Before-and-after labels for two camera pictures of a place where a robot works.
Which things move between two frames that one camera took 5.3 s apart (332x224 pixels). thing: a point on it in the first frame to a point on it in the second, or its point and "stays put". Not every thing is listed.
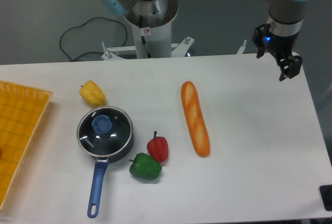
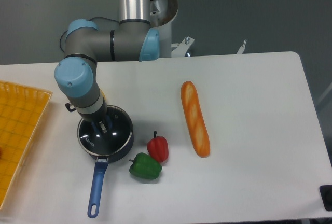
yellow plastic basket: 22,111 stays put
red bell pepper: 157,147 stays put
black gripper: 282,46 to 102,127
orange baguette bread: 195,118 stays put
